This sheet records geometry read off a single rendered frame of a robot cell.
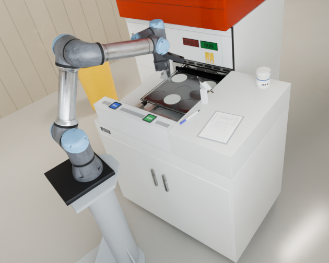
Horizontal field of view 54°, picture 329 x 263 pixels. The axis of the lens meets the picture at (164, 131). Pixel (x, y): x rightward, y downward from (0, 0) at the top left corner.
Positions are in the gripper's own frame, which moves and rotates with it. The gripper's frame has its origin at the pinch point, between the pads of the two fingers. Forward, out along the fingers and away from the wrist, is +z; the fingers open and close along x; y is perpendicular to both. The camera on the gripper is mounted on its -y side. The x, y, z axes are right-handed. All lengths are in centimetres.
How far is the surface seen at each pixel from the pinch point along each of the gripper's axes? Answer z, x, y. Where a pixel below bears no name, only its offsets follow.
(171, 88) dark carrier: 9.3, -6.0, 1.4
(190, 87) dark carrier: 9.2, -3.9, -10.8
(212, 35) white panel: -17.2, -12.8, -26.8
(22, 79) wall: 66, -163, 187
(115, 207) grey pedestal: 42, 55, 37
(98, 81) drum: 61, -123, 85
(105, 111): 4.9, 16.2, 37.9
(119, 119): 7.0, 22.5, 29.7
